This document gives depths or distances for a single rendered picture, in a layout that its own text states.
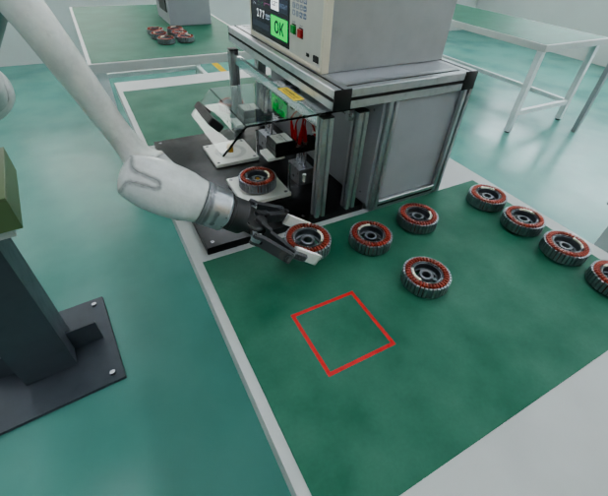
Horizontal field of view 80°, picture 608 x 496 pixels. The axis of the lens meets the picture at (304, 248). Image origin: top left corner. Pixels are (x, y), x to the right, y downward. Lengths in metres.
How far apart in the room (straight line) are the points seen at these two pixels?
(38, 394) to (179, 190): 1.23
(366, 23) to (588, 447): 0.94
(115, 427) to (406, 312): 1.15
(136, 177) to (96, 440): 1.10
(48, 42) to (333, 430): 0.79
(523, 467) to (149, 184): 0.78
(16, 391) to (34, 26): 1.37
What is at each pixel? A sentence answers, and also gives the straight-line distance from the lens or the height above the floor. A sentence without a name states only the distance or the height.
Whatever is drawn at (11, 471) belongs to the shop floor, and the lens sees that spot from 1.69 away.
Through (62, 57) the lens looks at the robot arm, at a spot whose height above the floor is 1.19.
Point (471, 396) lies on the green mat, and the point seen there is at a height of 0.75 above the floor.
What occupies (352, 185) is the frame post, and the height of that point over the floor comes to 0.84.
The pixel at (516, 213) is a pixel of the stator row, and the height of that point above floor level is 0.77.
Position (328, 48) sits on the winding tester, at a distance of 0.94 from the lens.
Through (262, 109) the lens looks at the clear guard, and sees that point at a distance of 0.87.
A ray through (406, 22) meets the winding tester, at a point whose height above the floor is 1.21.
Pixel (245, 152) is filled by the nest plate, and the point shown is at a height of 0.78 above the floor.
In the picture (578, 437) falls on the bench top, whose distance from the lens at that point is 0.84.
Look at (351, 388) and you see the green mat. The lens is 0.72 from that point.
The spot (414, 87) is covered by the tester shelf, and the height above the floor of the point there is 1.10.
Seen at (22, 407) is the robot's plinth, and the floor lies 0.02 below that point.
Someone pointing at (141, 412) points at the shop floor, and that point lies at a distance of 1.60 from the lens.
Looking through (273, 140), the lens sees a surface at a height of 0.92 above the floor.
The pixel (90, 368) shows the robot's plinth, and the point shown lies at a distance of 1.75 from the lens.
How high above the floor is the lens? 1.38
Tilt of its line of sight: 42 degrees down
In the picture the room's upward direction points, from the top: 3 degrees clockwise
